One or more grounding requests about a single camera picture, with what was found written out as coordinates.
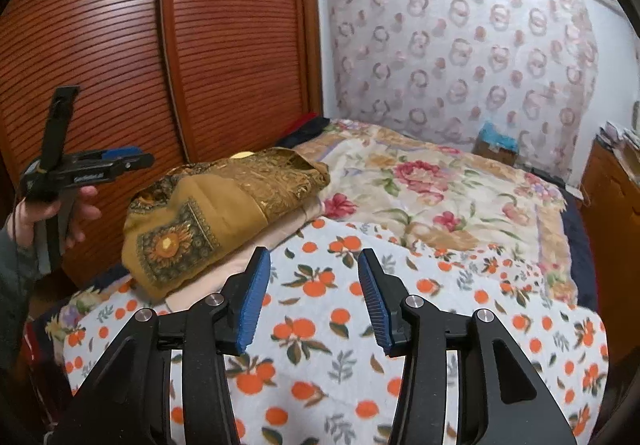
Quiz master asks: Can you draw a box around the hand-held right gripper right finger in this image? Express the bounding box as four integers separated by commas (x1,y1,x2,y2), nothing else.
357,248,576,445

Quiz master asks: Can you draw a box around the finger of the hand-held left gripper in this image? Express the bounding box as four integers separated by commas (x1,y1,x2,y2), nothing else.
106,153,155,176
99,146,143,162

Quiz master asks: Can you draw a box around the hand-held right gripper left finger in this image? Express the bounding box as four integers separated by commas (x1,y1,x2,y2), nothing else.
50,246,272,445

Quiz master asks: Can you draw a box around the brown gold patterned garment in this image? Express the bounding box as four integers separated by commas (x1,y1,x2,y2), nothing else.
121,147,331,301

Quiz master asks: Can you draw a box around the person's left forearm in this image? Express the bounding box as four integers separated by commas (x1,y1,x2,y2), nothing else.
0,225,42,371

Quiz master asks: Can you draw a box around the person's left hand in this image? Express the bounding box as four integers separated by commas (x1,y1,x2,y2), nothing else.
5,186,103,251

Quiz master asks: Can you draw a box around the orange fruit print blanket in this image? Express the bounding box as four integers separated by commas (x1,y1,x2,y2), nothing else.
45,217,611,445

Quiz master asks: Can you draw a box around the peach folded cloth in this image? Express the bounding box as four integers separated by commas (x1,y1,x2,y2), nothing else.
165,195,326,313

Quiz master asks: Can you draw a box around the louvered wooden wardrobe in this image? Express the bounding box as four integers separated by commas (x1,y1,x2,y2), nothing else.
0,0,326,286

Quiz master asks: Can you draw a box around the floral rose blanket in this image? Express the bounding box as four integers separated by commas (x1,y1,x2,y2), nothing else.
292,117,581,306

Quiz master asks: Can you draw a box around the red blanket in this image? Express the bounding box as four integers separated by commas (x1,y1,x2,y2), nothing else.
284,112,321,140

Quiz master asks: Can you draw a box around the navy blanket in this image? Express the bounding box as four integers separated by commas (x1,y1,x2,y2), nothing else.
560,195,598,311

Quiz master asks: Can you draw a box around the long wooden cabinet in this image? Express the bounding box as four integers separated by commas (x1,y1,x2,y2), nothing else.
580,137,640,366

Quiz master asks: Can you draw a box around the cluttered cardboard box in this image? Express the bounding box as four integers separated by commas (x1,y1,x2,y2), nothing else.
595,120,640,160

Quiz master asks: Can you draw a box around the ring patterned wall curtain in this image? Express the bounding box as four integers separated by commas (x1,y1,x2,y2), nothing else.
317,0,601,180

